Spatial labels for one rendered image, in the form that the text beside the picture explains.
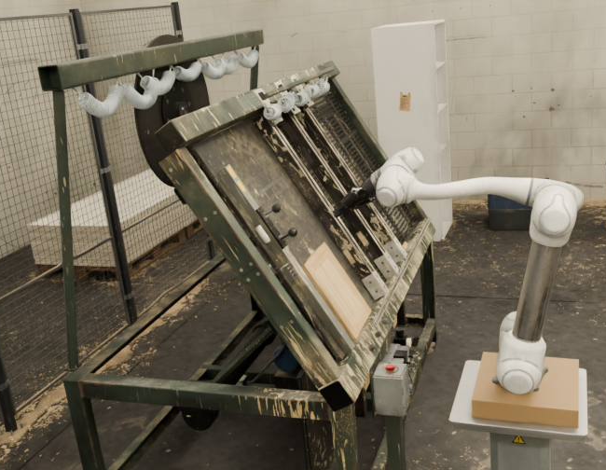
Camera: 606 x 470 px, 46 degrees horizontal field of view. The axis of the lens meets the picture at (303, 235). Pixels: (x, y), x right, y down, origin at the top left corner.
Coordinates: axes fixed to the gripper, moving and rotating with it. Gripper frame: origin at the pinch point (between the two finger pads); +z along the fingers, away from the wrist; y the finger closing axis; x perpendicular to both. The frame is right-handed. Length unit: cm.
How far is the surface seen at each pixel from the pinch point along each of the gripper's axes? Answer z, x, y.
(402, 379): 9, 64, -26
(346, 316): 40, 21, -38
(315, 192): 38, -44, -31
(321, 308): 34.6, 24.1, -16.4
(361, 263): 42, -14, -59
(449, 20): 78, -413, -349
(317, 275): 37.9, 5.1, -21.6
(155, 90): 60, -91, 44
